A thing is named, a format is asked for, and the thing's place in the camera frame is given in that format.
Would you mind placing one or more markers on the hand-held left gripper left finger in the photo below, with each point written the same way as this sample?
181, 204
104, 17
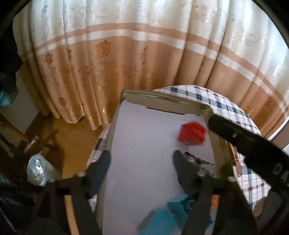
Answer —
102, 169

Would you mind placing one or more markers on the wooden chair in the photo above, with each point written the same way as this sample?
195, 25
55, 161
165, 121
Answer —
31, 144

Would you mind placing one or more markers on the black speckled object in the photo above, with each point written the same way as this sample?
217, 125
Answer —
198, 161

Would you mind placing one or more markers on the cream and orange curtain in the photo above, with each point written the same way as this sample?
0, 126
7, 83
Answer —
135, 56

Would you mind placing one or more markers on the orange block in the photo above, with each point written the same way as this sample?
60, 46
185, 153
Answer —
215, 202

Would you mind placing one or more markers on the red building block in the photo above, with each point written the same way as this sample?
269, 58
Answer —
192, 133

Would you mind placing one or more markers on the white paper tray liner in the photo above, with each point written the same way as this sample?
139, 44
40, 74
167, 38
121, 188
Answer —
144, 146

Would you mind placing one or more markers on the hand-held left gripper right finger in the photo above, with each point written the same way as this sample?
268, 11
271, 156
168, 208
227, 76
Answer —
182, 169

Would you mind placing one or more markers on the small dark teal block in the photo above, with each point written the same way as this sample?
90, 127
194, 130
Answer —
179, 204

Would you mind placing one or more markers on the teal cloth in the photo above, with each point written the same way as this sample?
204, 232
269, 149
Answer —
6, 98

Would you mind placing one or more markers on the dark cloth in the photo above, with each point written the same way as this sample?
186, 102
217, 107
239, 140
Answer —
9, 56

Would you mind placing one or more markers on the beige metal tray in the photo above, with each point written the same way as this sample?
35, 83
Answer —
162, 102

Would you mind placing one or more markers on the plaid tablecloth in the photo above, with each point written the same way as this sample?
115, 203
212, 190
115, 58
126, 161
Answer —
203, 95

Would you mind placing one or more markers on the brown wooden block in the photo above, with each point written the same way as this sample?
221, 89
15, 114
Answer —
234, 159

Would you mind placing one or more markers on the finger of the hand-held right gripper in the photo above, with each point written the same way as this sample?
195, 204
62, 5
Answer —
228, 130

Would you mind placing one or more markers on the trash bin with clear bag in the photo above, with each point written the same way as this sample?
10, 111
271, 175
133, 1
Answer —
38, 169

